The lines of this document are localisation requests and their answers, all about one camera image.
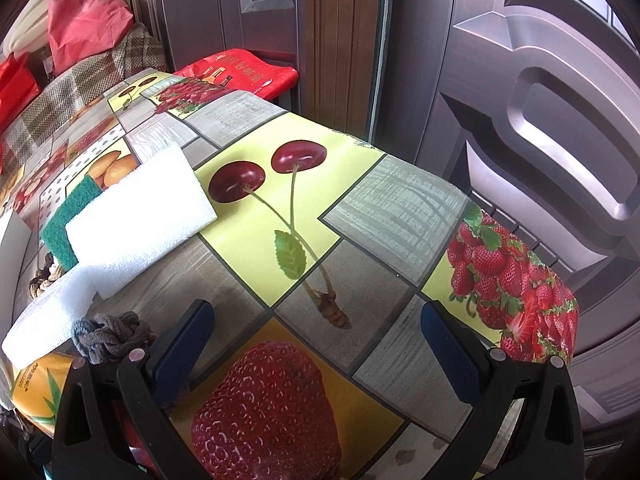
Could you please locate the yellow bamboo tissue pack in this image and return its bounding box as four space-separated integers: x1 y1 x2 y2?
11 353 73 437

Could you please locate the grey blue knotted rope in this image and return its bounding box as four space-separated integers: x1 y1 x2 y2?
70 310 158 366

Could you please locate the long white foam block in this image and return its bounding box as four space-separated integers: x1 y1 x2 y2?
1 264 96 370

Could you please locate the green yellow scrub sponge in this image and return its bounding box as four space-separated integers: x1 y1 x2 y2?
41 174 102 271

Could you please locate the large white foam block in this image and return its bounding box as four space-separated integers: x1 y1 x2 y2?
66 143 217 299

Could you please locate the fruit print tablecloth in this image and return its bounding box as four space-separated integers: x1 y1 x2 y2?
1 70 578 479

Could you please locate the red tote bag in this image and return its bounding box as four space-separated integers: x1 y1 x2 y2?
0 53 40 132

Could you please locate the plaid blanket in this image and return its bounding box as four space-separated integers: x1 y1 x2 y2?
1 24 167 177

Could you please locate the red plastic bag on stool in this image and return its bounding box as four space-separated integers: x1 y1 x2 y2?
175 49 299 101

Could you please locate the cream foam roll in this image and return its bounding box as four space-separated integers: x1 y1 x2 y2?
2 0 49 58

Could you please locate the pink red cloth bag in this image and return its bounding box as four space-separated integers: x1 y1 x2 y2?
47 0 134 76

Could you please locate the brown beige knotted rope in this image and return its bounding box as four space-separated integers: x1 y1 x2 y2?
28 251 68 302

